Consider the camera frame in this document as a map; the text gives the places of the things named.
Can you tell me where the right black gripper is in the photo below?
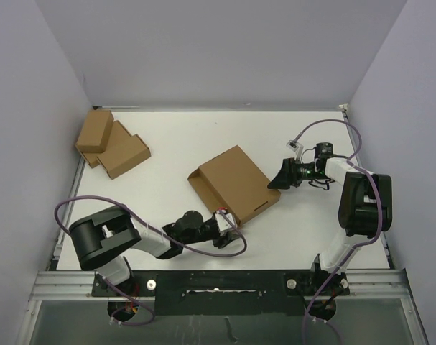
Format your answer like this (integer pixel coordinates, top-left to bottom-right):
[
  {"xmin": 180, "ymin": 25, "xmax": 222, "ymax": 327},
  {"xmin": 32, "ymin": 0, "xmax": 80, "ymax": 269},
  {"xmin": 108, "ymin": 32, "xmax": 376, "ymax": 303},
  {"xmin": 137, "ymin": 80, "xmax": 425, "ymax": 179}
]
[{"xmin": 268, "ymin": 157, "xmax": 325, "ymax": 190}]

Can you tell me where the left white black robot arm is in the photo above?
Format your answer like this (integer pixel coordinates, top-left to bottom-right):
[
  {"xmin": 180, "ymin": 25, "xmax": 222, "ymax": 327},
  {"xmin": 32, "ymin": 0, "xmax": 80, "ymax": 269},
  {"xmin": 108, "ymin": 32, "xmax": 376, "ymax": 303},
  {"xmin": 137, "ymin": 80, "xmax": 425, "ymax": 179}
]
[{"xmin": 69, "ymin": 206, "xmax": 237, "ymax": 295}]

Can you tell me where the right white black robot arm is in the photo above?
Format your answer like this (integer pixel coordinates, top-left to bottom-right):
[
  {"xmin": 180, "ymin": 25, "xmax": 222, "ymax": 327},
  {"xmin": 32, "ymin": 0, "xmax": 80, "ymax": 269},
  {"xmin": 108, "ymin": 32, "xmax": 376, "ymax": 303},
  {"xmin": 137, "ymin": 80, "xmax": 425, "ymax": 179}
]
[{"xmin": 267, "ymin": 140, "xmax": 393, "ymax": 294}]

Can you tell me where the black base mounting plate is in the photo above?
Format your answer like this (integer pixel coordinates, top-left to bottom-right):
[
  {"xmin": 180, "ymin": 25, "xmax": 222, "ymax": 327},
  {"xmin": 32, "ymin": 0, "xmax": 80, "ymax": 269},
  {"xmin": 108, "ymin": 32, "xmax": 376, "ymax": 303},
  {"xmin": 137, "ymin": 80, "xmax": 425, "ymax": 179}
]
[{"xmin": 91, "ymin": 269, "xmax": 350, "ymax": 317}]

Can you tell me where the flat cardboard piece underneath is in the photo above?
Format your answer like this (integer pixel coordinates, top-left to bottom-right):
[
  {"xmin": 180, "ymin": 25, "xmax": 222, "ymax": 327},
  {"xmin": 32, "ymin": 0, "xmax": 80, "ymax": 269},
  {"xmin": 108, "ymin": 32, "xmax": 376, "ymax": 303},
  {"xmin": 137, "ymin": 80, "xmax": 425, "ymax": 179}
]
[{"xmin": 81, "ymin": 120, "xmax": 139, "ymax": 169}]

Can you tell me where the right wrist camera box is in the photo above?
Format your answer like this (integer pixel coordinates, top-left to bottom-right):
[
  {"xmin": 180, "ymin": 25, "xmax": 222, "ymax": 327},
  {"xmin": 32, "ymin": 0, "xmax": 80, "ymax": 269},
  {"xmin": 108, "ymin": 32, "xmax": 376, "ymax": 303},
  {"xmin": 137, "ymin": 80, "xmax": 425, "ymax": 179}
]
[{"xmin": 287, "ymin": 140, "xmax": 304, "ymax": 162}]

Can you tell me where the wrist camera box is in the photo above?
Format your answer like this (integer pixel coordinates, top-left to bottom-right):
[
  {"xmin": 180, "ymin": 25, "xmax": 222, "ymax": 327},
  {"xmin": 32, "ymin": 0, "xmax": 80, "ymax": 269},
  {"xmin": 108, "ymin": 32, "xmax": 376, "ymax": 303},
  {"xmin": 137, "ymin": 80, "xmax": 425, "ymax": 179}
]
[
  {"xmin": 214, "ymin": 208, "xmax": 237, "ymax": 236},
  {"xmin": 287, "ymin": 140, "xmax": 304, "ymax": 162}
]

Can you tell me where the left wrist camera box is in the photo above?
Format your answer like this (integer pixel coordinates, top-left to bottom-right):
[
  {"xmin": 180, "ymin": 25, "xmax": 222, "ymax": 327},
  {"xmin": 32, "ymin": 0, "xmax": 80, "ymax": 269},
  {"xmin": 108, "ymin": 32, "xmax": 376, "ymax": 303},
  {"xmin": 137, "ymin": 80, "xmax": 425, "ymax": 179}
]
[{"xmin": 214, "ymin": 208, "xmax": 237, "ymax": 236}]

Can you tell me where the aluminium frame rail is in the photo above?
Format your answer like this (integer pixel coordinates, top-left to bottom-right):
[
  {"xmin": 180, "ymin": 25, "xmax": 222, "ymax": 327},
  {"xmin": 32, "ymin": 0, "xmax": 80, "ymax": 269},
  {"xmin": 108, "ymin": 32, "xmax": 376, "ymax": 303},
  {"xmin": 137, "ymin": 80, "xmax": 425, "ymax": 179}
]
[{"xmin": 29, "ymin": 270, "xmax": 95, "ymax": 301}]

